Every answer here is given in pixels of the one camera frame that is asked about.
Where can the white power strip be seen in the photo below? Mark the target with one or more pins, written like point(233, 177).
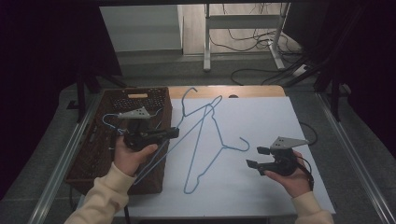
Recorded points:
point(299, 70)

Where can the metal frame rail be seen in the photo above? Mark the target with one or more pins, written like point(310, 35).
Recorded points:
point(63, 168)
point(361, 168)

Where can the white partition panel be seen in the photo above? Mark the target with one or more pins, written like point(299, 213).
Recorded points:
point(140, 28)

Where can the black stand legs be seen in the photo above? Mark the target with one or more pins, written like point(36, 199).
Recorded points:
point(334, 102)
point(81, 93)

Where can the person's left hand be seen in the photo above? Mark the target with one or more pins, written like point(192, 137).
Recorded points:
point(130, 160)

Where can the white desk frame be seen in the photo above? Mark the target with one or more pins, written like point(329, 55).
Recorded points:
point(207, 46)

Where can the brown woven basket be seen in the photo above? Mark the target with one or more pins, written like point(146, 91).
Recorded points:
point(93, 155)

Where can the black curtain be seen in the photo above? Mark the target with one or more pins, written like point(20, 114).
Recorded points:
point(373, 62)
point(37, 62)

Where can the black table grommet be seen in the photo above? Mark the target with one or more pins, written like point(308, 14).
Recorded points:
point(233, 96)

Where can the person's right hand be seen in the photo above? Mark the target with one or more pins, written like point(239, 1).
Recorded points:
point(295, 183)

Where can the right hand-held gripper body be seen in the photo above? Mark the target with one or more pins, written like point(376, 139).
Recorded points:
point(281, 163)

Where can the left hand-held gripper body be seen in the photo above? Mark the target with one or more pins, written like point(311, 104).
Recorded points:
point(138, 138)

